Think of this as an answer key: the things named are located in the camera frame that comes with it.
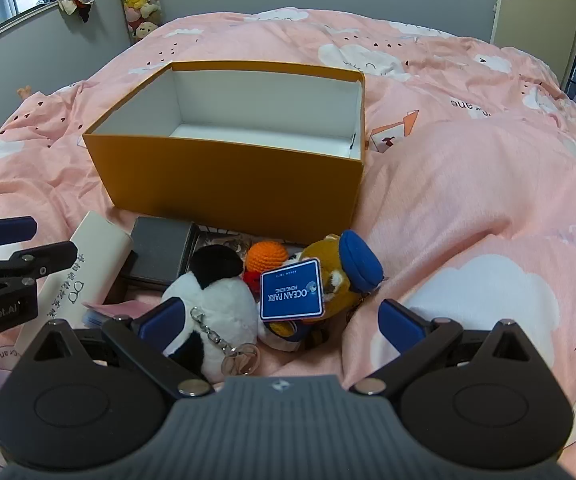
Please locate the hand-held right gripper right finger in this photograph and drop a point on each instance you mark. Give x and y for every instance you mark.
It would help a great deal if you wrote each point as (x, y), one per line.
(400, 322)

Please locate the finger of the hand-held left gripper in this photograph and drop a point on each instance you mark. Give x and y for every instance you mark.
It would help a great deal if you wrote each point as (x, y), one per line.
(32, 260)
(7, 231)

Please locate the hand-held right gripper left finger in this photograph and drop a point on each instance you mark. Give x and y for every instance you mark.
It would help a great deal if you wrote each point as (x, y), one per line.
(160, 322)

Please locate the white glasses case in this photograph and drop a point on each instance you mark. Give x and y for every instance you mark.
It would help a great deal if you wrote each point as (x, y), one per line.
(87, 260)

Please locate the white black-eared plush toy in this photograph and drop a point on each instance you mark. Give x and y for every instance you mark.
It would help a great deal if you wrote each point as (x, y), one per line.
(217, 305)

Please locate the pink pouch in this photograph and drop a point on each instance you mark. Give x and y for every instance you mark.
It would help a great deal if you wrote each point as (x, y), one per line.
(100, 308)

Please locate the dark grey box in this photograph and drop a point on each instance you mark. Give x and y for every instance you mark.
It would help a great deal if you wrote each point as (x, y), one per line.
(162, 247)

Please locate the brown plush with blue hat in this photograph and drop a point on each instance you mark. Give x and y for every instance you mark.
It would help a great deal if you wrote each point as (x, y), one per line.
(328, 252)

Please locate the dark picture card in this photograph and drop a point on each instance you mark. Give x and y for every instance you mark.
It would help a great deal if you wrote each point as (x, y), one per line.
(227, 242)

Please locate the blue card packet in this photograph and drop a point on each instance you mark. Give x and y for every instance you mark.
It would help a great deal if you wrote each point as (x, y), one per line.
(293, 290)

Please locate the orange red crochet toy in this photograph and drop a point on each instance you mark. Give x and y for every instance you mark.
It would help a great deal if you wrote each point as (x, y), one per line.
(265, 257)

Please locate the orange cardboard box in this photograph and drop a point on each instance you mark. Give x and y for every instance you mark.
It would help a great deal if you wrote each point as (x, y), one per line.
(217, 190)

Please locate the small tan toy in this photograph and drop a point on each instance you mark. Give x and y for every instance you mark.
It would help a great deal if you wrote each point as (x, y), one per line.
(23, 92)

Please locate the pink cloud print blanket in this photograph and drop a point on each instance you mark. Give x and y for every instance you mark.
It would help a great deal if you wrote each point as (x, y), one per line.
(468, 185)

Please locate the pale door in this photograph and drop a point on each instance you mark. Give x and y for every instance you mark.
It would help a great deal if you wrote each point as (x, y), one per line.
(538, 15)

